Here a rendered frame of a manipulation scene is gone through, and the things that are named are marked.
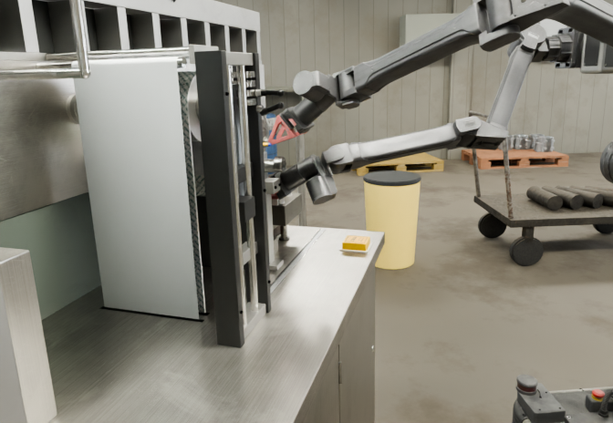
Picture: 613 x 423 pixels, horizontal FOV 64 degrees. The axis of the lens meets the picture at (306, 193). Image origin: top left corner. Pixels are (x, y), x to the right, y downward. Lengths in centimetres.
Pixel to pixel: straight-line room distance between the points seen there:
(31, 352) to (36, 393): 6
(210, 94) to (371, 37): 697
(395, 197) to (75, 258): 255
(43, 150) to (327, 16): 674
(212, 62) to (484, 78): 758
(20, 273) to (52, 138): 47
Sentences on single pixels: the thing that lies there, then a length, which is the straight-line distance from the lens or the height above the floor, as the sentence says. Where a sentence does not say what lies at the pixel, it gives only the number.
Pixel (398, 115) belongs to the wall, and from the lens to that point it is 789.
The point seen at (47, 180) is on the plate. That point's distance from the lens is 119.
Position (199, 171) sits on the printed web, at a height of 118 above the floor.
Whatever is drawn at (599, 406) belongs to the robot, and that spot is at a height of 27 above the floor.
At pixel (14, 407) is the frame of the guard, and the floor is 119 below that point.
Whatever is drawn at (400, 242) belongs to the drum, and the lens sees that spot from 359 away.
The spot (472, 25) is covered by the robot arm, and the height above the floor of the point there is 148.
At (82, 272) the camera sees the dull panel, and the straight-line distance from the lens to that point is 130.
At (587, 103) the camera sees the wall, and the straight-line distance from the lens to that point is 914.
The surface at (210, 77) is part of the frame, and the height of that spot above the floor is 140.
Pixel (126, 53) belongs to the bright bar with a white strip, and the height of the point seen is 145.
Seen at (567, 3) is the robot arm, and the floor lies 150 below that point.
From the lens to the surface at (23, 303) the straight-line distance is 81.
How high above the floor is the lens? 140
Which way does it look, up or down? 14 degrees down
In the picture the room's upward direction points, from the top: 2 degrees counter-clockwise
